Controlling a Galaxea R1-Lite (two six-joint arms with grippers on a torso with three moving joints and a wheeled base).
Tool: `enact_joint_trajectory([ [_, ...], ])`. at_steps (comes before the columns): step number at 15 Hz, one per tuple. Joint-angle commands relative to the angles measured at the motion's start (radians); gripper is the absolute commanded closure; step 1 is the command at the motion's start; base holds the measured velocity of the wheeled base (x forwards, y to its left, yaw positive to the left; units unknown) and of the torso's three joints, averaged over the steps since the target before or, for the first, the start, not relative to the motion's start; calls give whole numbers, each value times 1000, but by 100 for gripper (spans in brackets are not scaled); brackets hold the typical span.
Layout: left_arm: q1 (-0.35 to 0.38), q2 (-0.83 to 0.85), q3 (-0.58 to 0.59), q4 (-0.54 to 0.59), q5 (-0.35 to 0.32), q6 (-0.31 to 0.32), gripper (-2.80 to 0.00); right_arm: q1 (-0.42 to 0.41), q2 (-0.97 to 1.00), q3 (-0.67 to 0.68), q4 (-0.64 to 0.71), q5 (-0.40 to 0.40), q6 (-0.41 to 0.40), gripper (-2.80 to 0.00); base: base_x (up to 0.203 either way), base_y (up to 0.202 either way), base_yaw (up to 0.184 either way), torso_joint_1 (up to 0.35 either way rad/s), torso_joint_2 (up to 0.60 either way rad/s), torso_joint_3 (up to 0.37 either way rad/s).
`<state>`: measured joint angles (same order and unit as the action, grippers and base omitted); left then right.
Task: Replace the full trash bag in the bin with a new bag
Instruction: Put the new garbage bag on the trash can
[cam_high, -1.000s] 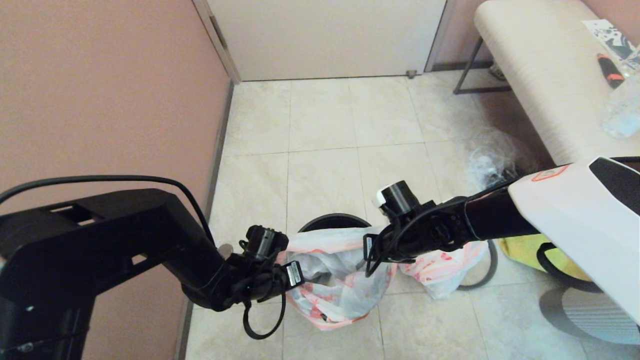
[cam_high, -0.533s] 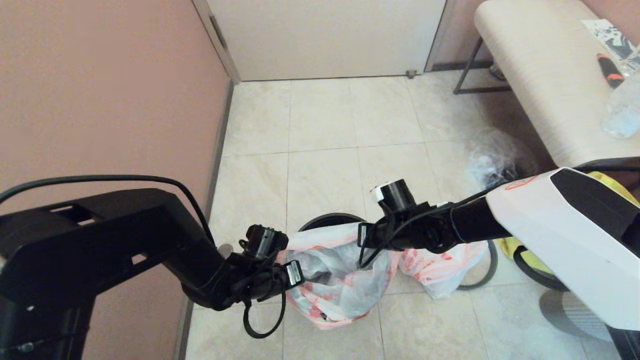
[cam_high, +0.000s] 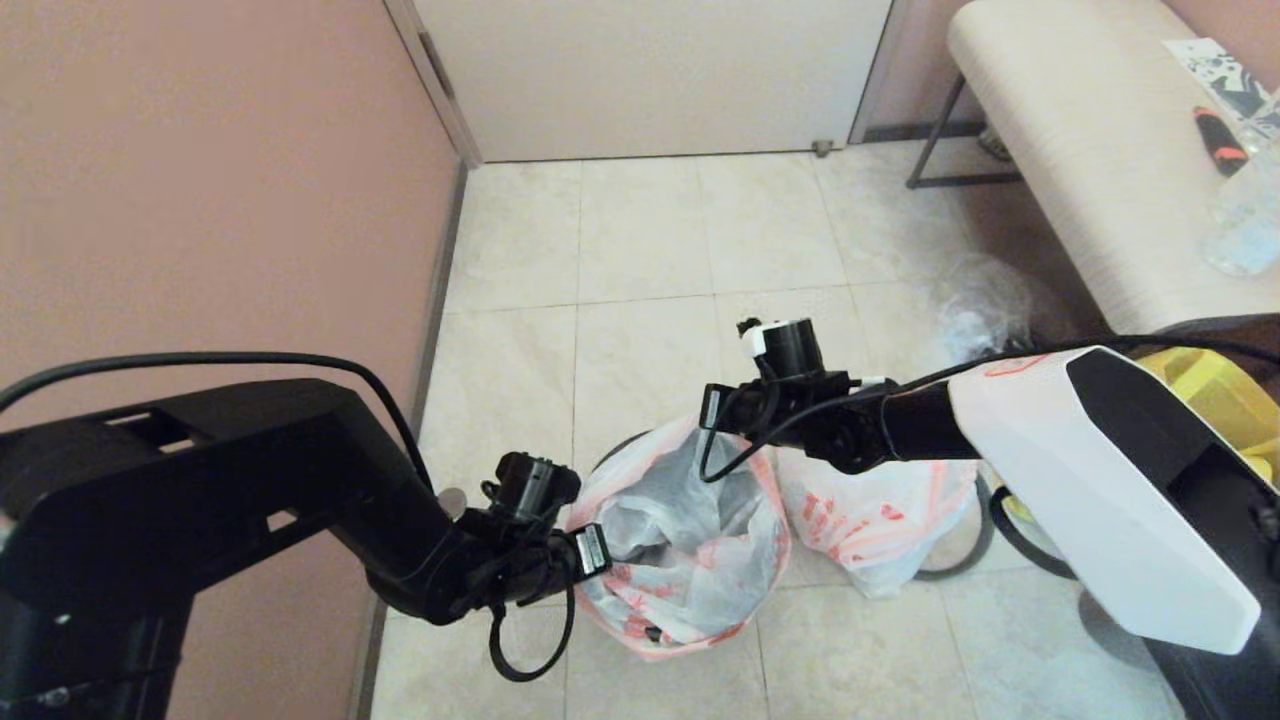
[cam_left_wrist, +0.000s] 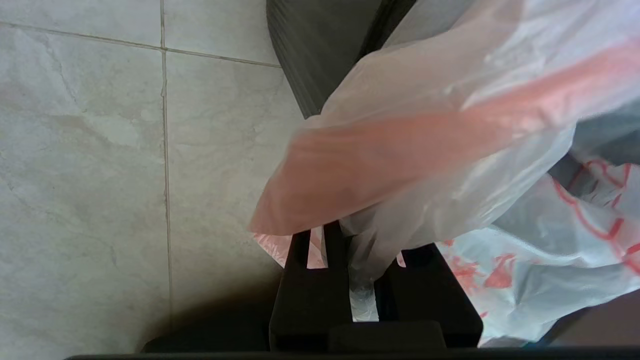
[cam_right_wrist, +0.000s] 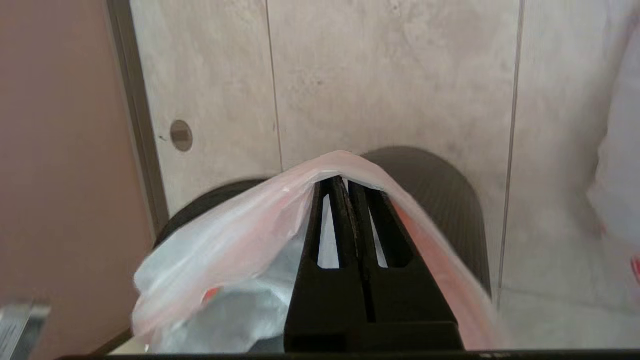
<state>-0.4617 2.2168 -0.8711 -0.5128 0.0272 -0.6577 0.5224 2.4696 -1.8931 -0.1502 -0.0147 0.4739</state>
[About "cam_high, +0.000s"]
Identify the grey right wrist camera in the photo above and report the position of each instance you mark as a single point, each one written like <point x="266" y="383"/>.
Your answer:
<point x="747" y="326"/>

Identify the black white printed paper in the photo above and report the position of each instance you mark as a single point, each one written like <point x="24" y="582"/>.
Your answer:
<point x="1225" y="80"/>

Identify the beige wood-grain bench top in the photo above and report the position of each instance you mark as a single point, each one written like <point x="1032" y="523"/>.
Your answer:
<point x="1080" y="150"/>

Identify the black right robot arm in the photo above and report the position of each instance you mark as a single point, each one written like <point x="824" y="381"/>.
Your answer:
<point x="1080" y="480"/>

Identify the yellow fabric tote bag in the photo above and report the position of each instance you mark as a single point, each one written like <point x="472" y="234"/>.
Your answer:
<point x="1225" y="390"/>

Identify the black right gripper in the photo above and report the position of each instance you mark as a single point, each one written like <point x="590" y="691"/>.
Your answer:
<point x="745" y="410"/>

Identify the black round trash bin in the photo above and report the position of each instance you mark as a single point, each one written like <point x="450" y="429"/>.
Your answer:
<point x="612" y="450"/>

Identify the grey ribbed round object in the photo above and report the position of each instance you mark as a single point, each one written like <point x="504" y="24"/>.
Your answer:
<point x="1105" y="625"/>

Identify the clear plastic bag black contents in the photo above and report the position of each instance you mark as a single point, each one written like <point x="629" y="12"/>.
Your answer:
<point x="985" y="310"/>

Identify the clear plastic water bottle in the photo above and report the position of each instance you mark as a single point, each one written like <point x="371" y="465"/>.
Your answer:
<point x="1245" y="225"/>

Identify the beige wooden bench table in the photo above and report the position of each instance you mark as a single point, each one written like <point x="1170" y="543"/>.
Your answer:
<point x="960" y="181"/>

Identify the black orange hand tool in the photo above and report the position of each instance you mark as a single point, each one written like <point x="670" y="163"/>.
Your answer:
<point x="1220" y="140"/>

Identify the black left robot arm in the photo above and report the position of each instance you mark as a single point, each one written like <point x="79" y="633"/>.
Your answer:
<point x="200" y="480"/>

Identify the white door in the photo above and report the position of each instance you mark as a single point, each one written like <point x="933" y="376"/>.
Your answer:
<point x="650" y="80"/>

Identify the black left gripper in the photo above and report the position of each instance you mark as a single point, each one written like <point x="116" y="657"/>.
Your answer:
<point x="565" y="560"/>

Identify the white trash bag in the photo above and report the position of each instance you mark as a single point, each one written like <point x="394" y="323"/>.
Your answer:
<point x="690" y="540"/>
<point x="870" y="520"/>

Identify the beige door frame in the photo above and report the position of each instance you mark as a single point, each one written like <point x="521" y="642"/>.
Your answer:
<point x="440" y="90"/>

